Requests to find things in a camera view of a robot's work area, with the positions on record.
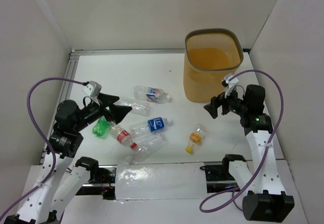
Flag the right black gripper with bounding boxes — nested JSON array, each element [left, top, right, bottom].
[[204, 85, 249, 119]]

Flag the green plastic bottle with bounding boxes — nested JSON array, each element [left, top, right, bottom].
[[92, 117, 110, 139]]

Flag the orange blue label bottle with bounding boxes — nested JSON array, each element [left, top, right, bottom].
[[134, 86, 171, 104]]

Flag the red label plastic bottle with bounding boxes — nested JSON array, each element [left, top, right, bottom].
[[110, 123, 137, 150]]

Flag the small yellow cap bottle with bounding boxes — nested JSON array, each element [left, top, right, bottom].
[[185, 123, 208, 155]]

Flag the blue label plastic bottle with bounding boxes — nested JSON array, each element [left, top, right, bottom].
[[130, 117, 173, 138]]

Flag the large clear plastic bottle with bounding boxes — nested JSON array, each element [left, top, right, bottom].
[[125, 133, 168, 164]]

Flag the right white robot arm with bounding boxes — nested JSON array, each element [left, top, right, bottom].
[[204, 85, 295, 223]]

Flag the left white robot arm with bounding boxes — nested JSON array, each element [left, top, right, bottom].
[[5, 93, 132, 223]]

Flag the yellow mesh bin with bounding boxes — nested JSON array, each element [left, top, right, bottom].
[[183, 28, 244, 102]]

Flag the clear crushed plastic bottle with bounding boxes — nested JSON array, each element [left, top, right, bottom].
[[114, 97, 151, 117]]

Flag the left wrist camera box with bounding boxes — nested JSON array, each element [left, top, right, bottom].
[[83, 81, 102, 98]]

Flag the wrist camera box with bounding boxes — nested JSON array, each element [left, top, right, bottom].
[[221, 73, 239, 94], [83, 81, 102, 98]]

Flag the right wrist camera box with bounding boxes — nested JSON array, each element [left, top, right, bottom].
[[221, 73, 239, 94]]

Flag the aluminium frame rail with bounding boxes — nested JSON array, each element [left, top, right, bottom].
[[39, 49, 185, 165]]

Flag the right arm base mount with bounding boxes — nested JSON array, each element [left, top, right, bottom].
[[199, 158, 238, 193]]

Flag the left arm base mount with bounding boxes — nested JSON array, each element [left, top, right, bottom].
[[75, 165, 117, 200]]

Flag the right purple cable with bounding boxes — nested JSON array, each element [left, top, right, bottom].
[[199, 69, 284, 213]]

